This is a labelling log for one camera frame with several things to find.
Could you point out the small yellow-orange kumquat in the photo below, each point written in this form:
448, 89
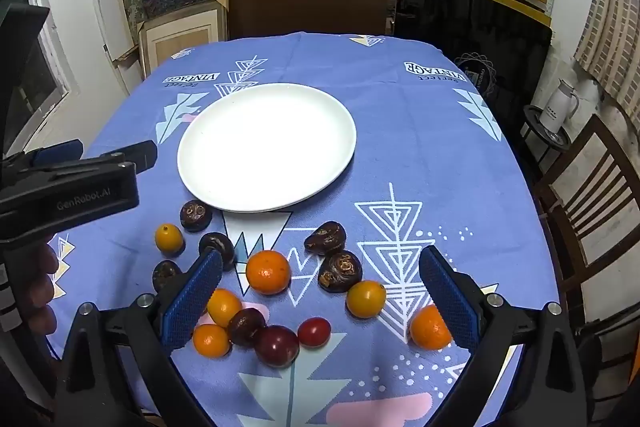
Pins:
211, 340
169, 238
225, 307
366, 299

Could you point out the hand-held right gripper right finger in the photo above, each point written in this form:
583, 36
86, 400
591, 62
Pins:
447, 302

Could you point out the beige woven wall mat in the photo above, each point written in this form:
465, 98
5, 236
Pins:
612, 37

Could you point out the person's left hand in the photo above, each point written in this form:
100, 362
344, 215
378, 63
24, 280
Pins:
42, 292

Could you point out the white board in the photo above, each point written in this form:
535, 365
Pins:
107, 2

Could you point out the white kettle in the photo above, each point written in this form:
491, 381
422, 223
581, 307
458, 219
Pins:
556, 107

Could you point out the bright red cherry tomato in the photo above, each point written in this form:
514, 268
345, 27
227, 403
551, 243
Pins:
314, 332

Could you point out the window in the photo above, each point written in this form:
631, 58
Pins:
40, 77

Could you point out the dark red cherry tomato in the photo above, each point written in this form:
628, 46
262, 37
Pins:
276, 346

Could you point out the blue printed tablecloth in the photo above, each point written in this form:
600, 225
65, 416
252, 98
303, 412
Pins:
425, 167

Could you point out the white round plate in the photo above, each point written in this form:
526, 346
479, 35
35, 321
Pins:
266, 147

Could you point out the orange mandarin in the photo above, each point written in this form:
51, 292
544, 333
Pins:
427, 328
268, 272

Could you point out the black round stand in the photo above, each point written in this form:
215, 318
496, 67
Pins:
542, 132

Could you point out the dark brown water chestnut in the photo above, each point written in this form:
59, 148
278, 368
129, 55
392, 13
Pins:
220, 244
340, 271
325, 238
165, 275
195, 215

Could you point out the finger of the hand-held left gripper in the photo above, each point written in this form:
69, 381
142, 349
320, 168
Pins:
135, 155
62, 152

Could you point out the brown wooden chair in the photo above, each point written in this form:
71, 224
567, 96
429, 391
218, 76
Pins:
595, 187

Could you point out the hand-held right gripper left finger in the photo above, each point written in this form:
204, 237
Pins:
192, 302

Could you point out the brown cardboard panel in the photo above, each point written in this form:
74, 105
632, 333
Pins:
305, 7

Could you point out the black glass panel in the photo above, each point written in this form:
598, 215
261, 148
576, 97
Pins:
465, 22

